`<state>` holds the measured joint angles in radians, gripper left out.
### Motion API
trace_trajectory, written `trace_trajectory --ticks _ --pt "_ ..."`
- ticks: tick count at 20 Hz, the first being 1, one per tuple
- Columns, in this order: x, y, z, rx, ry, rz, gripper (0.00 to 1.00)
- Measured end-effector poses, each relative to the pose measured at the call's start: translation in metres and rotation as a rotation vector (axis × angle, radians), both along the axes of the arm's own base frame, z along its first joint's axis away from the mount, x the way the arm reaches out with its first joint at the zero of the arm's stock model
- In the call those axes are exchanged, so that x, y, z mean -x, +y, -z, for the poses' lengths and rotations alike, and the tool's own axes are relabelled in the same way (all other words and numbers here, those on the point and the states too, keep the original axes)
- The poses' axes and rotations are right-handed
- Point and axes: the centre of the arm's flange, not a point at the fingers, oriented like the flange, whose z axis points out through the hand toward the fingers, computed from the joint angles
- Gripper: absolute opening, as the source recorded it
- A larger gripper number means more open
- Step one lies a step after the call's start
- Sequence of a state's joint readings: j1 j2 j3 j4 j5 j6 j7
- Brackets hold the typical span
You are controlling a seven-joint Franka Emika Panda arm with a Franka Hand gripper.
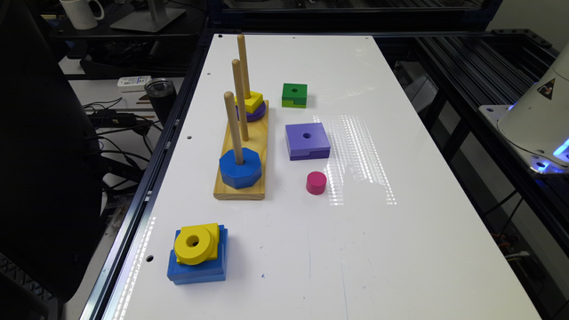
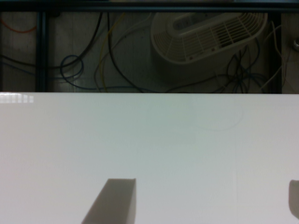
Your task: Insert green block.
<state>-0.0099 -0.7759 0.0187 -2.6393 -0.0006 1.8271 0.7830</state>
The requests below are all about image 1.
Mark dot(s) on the wooden peg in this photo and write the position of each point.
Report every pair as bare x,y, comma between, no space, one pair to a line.
244,66
234,127
239,87

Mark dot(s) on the small yellow square block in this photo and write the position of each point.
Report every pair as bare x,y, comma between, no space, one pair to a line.
253,102

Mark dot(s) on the rear wooden peg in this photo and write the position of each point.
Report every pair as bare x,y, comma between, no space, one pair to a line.
244,66

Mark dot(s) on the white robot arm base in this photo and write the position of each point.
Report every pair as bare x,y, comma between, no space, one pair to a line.
536,126

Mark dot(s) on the middle wooden peg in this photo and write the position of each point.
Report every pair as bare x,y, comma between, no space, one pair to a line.
239,87

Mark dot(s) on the blue octagon block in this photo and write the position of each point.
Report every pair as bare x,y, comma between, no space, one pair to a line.
240,176

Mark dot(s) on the purple round disc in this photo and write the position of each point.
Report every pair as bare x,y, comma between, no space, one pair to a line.
258,114

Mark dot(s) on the yellow ring block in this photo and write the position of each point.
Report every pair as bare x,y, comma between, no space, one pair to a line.
197,244

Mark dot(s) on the pink cylinder block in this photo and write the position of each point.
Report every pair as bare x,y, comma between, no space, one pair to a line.
316,183

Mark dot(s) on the green square block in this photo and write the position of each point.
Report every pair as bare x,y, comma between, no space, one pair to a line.
294,95

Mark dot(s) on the white remote control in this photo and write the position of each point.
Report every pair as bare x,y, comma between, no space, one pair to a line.
133,83

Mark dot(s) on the front wooden peg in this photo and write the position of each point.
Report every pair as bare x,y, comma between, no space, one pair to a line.
234,127

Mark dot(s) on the white mug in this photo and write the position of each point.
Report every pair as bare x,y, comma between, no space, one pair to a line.
81,14

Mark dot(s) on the black tumbler cup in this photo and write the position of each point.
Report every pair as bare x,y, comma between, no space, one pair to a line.
162,95

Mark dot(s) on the black office chair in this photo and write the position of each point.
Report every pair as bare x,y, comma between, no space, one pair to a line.
50,193

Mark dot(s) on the grey monitor stand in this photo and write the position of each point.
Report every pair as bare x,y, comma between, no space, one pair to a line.
157,17

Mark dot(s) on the purple square block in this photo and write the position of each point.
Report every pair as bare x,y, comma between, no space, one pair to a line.
307,141

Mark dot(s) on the blue stepped square block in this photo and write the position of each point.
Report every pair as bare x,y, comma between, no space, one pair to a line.
207,271

